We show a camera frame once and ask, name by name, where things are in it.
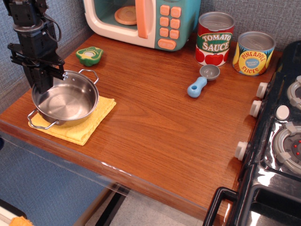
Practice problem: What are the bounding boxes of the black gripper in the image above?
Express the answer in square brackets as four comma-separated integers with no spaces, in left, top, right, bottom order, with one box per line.
[8,30,65,94]

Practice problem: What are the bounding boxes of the stainless steel pot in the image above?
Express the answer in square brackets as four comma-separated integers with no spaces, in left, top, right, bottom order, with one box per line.
[27,69,99,130]

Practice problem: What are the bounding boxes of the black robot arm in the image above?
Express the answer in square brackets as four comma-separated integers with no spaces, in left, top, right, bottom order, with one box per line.
[4,0,67,94]

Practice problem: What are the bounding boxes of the yellow folded cloth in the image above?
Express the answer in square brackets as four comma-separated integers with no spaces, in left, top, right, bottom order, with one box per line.
[28,96,116,146]

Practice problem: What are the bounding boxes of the green toy pepper slice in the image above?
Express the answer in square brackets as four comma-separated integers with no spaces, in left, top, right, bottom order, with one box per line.
[76,47,103,67]

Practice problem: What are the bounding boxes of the orange toy plate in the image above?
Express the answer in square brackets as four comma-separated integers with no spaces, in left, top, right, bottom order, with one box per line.
[114,6,137,25]

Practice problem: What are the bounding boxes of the teal toy microwave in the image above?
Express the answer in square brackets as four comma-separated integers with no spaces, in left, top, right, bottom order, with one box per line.
[83,0,201,51]

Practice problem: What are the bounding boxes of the orange object bottom corner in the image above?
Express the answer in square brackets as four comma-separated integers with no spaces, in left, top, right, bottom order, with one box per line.
[9,217,33,226]

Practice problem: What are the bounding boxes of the blue grey measuring scoop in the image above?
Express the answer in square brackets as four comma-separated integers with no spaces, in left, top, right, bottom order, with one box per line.
[187,65,220,98]

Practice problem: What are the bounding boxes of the tomato sauce can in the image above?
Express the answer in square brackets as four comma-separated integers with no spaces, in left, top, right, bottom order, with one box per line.
[195,11,235,66]

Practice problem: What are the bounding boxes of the white stove knob front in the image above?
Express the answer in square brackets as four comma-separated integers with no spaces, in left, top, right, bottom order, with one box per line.
[235,141,248,161]

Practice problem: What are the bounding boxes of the white stove knob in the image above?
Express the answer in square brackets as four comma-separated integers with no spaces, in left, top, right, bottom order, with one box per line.
[256,82,268,99]
[249,100,262,118]
[235,141,248,161]

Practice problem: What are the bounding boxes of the pineapple slices can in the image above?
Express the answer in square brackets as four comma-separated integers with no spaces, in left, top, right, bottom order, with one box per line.
[232,31,276,76]

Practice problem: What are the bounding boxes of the white stove knob middle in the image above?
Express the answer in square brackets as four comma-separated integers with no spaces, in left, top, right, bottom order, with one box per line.
[249,100,262,118]

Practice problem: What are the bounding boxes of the white stove knob rear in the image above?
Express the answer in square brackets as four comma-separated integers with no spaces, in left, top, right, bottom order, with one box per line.
[256,82,268,99]

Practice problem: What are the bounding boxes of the black toy stove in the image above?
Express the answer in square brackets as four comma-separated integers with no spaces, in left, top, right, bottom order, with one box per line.
[204,41,301,226]

